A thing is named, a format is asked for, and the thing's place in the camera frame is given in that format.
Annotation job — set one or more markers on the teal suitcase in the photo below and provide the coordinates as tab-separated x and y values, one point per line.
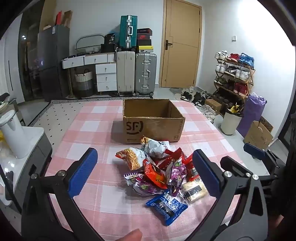
128	32

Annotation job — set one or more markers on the metal arch rack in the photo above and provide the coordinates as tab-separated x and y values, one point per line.
78	41

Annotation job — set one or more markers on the purple bag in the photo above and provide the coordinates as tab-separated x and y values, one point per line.
251	115

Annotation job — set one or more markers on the orange noodle snack bag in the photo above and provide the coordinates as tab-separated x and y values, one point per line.
131	158

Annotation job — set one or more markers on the pile of shoes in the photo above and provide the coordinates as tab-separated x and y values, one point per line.
196	97

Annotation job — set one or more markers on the wooden door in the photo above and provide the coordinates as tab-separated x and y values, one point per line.
181	44

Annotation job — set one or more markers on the woven laundry basket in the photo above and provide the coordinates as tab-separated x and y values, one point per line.
83	81

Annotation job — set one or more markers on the person's left hand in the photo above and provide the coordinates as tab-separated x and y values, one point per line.
131	235

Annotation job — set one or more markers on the brown cardboard box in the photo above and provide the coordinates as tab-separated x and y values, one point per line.
150	127

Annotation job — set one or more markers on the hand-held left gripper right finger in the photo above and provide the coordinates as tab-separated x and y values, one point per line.
205	171

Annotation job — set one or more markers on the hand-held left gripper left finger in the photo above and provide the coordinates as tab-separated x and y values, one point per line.
84	169

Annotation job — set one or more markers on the white kettle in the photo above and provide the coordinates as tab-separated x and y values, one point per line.
12	136

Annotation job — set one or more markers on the stack of shoe boxes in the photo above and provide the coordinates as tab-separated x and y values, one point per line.
144	38

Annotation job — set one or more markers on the open flat cardboard box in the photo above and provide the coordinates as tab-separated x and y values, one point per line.
259	136

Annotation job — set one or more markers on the grey side cabinet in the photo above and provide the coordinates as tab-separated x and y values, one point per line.
30	157

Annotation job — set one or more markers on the red and white snack packet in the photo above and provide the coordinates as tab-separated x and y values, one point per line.
155	173

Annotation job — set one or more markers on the wooden shoe rack with shoes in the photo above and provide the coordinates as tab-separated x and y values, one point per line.
233	76

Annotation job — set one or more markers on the black bag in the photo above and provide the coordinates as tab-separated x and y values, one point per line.
109	40

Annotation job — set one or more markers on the purple snack packet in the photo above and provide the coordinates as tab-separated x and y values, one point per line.
141	184
177	173

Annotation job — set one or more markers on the beige cracker packet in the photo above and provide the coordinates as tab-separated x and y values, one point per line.
193	191

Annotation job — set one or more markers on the person's right forearm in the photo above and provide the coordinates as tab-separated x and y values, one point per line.
277	226

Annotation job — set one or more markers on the pink checked tablecloth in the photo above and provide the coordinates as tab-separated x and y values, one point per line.
92	129

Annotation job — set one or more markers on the red chips bag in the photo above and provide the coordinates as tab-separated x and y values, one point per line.
170	160

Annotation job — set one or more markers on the silver suitcase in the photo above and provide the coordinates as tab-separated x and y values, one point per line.
145	73

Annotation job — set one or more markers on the grey door mat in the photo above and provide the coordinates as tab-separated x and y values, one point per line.
175	90

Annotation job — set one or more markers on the dark grey fridge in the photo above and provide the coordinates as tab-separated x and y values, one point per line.
53	62

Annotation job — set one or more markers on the white trash bin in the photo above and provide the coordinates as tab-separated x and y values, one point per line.
231	124

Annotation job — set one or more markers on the small closed cardboard box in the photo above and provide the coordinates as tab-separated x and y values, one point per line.
212	105

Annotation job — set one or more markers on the cream suitcase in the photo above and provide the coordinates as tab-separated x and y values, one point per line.
125	70

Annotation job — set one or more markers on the silver white snack bag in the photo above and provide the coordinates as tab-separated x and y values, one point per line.
155	146

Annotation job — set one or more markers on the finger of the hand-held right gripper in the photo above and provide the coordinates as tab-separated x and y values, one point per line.
254	150

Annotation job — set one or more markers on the small red snack packet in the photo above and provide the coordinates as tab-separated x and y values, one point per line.
190	170

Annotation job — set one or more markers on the white drawer desk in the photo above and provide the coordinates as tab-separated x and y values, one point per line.
105	74

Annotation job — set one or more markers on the flat cardboard pieces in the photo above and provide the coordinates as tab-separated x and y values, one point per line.
67	18

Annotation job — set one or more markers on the blue snack packet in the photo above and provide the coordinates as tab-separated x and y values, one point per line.
166	205

